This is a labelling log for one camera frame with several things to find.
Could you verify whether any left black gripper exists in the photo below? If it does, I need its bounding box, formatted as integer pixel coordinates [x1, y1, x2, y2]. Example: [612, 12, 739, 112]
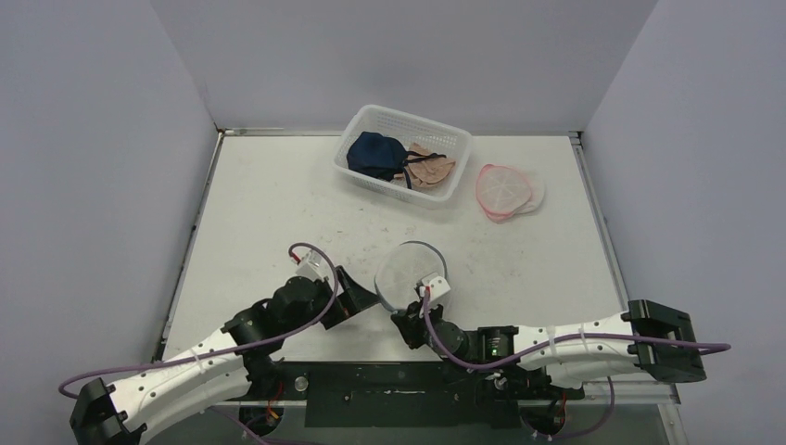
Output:
[284, 266, 380, 337]

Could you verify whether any blue-trimmed mesh laundry bag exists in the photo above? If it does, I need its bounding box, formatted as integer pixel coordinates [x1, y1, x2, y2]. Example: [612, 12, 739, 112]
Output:
[374, 240, 451, 312]

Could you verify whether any navy blue bra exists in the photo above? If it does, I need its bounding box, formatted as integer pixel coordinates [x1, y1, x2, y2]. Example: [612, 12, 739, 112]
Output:
[346, 132, 447, 189]

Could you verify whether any beige bra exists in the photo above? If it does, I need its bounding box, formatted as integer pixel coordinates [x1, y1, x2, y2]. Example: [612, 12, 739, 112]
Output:
[393, 143, 456, 188]

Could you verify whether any pink-trimmed mesh laundry bag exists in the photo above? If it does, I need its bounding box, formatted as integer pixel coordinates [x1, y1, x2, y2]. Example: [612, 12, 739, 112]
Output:
[475, 164, 546, 223]

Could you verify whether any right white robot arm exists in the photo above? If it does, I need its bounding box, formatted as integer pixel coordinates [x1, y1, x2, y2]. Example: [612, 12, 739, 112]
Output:
[390, 299, 706, 398]

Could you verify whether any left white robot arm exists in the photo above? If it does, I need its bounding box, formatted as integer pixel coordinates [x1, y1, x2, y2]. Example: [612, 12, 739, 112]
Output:
[70, 267, 379, 444]

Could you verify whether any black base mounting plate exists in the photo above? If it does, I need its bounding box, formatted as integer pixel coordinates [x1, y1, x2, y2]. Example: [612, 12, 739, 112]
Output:
[237, 362, 585, 435]

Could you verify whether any white perforated plastic basket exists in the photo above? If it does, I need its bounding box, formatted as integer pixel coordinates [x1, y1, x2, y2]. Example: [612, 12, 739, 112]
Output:
[333, 105, 474, 209]

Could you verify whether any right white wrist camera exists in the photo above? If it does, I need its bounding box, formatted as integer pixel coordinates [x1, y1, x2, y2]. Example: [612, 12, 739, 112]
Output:
[415, 273, 451, 306]

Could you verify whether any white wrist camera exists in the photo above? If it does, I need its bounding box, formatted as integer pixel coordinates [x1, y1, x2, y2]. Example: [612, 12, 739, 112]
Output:
[296, 249, 332, 282]
[415, 273, 451, 306]

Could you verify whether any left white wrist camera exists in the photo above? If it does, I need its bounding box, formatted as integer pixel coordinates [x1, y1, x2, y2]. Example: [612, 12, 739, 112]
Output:
[296, 249, 332, 282]

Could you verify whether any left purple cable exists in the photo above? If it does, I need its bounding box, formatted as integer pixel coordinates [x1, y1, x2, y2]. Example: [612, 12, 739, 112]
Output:
[57, 242, 341, 401]

